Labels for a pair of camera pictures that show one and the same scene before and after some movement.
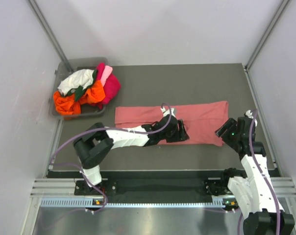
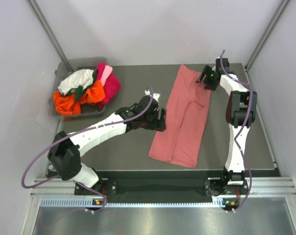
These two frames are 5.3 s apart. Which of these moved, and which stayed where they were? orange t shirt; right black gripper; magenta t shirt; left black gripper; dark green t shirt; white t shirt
Moved: right black gripper; left black gripper
Stayed: white t shirt; magenta t shirt; orange t shirt; dark green t shirt
